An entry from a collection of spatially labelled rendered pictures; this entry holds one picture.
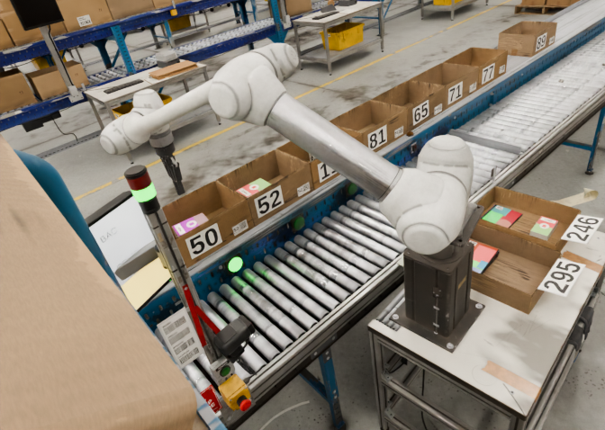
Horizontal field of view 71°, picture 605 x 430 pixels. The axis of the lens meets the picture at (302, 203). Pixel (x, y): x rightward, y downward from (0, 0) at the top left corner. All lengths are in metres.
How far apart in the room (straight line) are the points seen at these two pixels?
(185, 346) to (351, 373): 1.35
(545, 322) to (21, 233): 1.73
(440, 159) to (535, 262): 0.90
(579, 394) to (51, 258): 2.52
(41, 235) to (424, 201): 0.98
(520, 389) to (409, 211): 0.76
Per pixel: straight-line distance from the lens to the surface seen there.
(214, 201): 2.26
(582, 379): 2.65
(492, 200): 2.33
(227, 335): 1.35
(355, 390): 2.46
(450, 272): 1.46
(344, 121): 2.71
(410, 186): 1.11
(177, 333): 1.29
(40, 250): 0.18
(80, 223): 0.57
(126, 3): 6.43
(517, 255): 2.04
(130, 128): 1.53
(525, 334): 1.76
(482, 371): 1.63
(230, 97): 1.10
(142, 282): 1.28
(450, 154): 1.25
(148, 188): 1.05
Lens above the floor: 2.07
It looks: 33 degrees down
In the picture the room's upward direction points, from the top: 11 degrees counter-clockwise
